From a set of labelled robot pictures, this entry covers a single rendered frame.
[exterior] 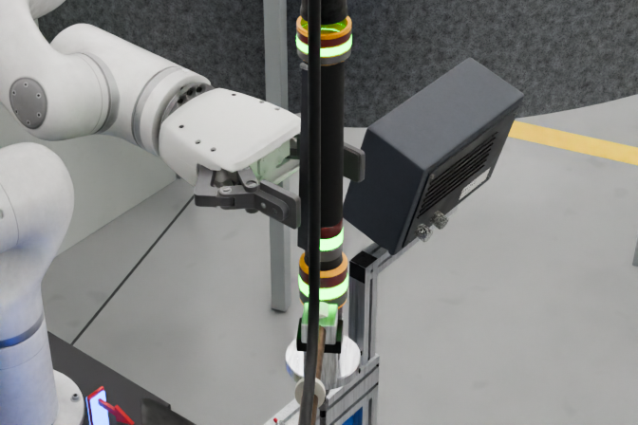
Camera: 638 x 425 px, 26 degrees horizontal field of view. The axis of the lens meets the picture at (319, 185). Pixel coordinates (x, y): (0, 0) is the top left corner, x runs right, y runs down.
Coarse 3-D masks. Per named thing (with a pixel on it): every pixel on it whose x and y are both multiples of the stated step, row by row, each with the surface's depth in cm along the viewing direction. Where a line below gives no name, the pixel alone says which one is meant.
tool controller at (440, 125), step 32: (416, 96) 203; (448, 96) 205; (480, 96) 206; (512, 96) 208; (384, 128) 197; (416, 128) 198; (448, 128) 200; (480, 128) 202; (384, 160) 197; (416, 160) 194; (448, 160) 198; (480, 160) 209; (352, 192) 205; (384, 192) 201; (416, 192) 196; (448, 192) 207; (352, 224) 209; (384, 224) 204; (416, 224) 204
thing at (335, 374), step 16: (304, 304) 122; (304, 320) 120; (320, 320) 120; (336, 320) 120; (304, 336) 120; (336, 336) 122; (288, 352) 129; (304, 352) 124; (336, 352) 122; (352, 352) 129; (288, 368) 128; (304, 368) 125; (336, 368) 125; (352, 368) 127; (336, 384) 127
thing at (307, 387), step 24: (312, 0) 97; (312, 24) 98; (312, 48) 99; (312, 72) 100; (312, 96) 101; (312, 120) 102; (312, 144) 104; (312, 168) 105; (312, 192) 106; (312, 216) 108; (312, 240) 109; (312, 264) 110; (312, 288) 111; (312, 312) 112; (312, 336) 113; (312, 360) 112; (312, 384) 111
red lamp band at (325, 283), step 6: (300, 270) 122; (300, 276) 122; (306, 276) 121; (336, 276) 121; (342, 276) 121; (306, 282) 122; (324, 282) 121; (330, 282) 121; (336, 282) 121; (342, 282) 122
